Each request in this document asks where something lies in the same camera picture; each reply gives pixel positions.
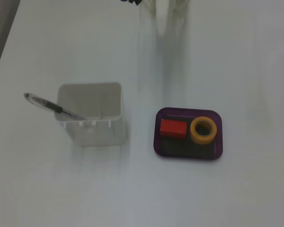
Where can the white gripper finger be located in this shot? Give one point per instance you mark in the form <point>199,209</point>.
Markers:
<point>148,8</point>
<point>177,11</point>

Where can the white plastic pen holder box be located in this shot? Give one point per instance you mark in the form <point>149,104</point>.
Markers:
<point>92,132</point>

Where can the purple metal tray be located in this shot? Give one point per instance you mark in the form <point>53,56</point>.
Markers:
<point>180,150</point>

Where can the black ballpoint pen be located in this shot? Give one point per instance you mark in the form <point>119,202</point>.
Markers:
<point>48,105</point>

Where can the yellow masking tape roll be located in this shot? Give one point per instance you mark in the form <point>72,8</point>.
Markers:
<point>196,136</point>

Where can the red rectangular cube block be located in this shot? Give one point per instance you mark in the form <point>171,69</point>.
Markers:
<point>173,127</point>

